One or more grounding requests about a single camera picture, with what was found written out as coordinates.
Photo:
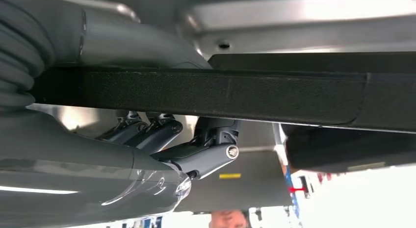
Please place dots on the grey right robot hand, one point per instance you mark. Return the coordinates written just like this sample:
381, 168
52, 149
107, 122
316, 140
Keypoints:
81, 174

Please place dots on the stamped silver metal panel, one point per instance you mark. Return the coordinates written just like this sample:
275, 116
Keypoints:
292, 28

